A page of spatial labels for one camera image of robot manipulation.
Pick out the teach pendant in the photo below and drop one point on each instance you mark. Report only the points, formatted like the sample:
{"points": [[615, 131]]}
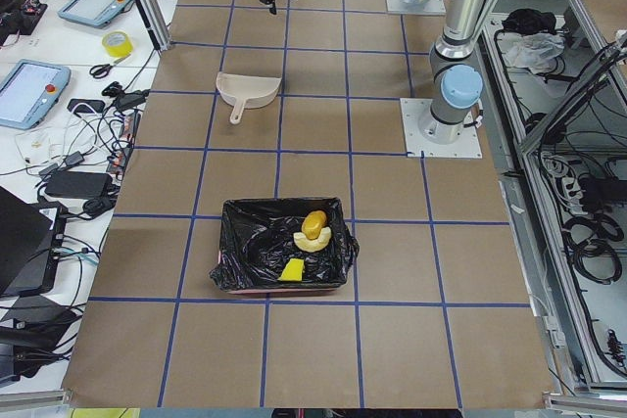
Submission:
{"points": [[29, 92], [94, 13]]}

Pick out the black lined trash bin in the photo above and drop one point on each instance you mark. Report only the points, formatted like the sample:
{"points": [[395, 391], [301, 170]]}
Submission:
{"points": [[256, 242]]}

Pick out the upper teach pendant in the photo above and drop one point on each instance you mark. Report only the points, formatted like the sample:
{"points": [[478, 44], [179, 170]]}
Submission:
{"points": [[94, 13]]}

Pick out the yellow sponge piece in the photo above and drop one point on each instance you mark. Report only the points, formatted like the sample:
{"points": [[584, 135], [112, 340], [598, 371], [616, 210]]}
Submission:
{"points": [[293, 271]]}

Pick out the black handled scissors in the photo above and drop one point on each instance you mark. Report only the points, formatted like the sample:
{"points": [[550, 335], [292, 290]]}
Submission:
{"points": [[103, 70]]}

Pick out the beige plastic dustpan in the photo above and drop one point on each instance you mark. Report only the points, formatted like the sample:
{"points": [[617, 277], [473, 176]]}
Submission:
{"points": [[244, 92]]}

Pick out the yellow tape roll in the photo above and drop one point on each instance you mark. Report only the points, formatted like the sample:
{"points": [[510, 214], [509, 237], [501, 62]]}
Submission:
{"points": [[117, 44]]}

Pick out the lower teach pendant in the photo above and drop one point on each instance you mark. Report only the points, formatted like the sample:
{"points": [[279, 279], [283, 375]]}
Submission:
{"points": [[29, 92]]}

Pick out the black power brick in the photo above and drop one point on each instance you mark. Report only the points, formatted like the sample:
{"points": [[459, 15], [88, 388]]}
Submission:
{"points": [[79, 185]]}

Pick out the black laptop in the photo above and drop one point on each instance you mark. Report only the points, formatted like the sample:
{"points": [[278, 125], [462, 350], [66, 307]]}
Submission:
{"points": [[31, 236]]}

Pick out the orange yellow toy fruit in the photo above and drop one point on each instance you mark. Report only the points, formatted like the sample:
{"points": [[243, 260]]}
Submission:
{"points": [[313, 224]]}

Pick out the white crumpled cloth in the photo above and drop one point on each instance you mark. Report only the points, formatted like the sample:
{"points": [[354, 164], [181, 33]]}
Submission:
{"points": [[537, 53]]}

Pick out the pale apple core toy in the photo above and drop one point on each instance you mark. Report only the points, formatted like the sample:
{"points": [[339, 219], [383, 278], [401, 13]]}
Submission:
{"points": [[305, 244]]}

